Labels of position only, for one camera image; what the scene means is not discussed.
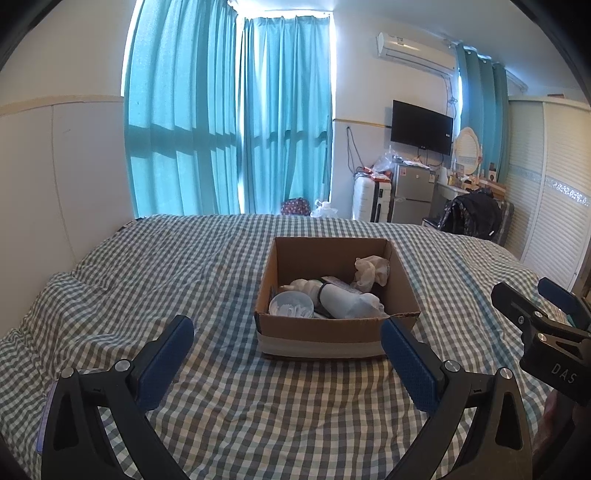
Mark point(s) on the brown cardboard box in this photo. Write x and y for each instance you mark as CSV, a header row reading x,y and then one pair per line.
x,y
332,339

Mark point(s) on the white slatted wardrobe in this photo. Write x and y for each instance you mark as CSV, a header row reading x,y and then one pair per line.
x,y
545,184

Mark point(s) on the white plastic bag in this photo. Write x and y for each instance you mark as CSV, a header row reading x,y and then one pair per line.
x,y
324,210

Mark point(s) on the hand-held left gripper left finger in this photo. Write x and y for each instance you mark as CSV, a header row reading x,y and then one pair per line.
x,y
165,367

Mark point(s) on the grey sock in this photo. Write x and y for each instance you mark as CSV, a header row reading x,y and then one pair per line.
x,y
348,305

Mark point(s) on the clear plastic bag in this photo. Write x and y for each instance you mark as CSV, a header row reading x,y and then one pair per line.
x,y
384,161

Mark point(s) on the white air conditioner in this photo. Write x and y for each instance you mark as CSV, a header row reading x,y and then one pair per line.
x,y
415,53

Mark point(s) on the dark packet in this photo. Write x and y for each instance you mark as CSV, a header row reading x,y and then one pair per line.
x,y
340,281

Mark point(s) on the checkered bed blanket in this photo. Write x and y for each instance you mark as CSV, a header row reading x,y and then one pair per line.
x,y
207,277

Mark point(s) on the white soft item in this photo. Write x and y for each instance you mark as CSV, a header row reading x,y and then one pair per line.
x,y
302,285

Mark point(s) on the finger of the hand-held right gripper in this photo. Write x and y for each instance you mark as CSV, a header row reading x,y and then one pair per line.
x,y
559,294
517,302

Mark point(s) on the narrow turquoise curtain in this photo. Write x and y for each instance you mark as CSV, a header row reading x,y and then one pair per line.
x,y
286,120

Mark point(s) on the dotted dark bag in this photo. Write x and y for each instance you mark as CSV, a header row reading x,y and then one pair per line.
x,y
294,206

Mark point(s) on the black wall television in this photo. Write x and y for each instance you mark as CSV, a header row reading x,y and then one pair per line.
x,y
421,127

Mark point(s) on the cream cloth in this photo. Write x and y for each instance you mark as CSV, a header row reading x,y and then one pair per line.
x,y
371,270

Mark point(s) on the turquoise curtain beside wardrobe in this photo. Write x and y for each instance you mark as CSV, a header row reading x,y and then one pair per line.
x,y
482,115

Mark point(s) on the silver small fridge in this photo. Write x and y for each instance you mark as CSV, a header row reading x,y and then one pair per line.
x,y
411,194

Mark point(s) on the white oval mirror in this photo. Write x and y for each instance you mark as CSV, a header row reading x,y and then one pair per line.
x,y
467,150

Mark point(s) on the black jacket on chair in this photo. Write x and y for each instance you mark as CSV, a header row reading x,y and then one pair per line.
x,y
473,214

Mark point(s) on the wide turquoise curtain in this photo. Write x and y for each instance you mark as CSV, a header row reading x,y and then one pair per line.
x,y
182,115

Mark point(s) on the white dressing table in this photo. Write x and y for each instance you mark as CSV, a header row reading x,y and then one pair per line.
x,y
449,189

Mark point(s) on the white suitcase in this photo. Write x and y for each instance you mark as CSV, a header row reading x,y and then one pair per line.
x,y
364,198

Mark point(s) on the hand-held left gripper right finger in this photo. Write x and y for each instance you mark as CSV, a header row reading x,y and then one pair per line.
x,y
411,369

